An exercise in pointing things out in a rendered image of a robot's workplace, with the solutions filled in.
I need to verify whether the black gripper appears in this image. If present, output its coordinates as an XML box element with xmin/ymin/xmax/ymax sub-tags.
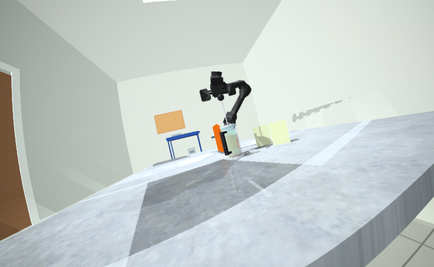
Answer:
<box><xmin>200</xmin><ymin>82</ymin><xmax>236</xmax><ymax>102</ymax></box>

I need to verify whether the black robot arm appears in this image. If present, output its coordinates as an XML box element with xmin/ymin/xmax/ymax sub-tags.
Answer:
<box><xmin>210</xmin><ymin>72</ymin><xmax>251</xmax><ymax>126</ymax></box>

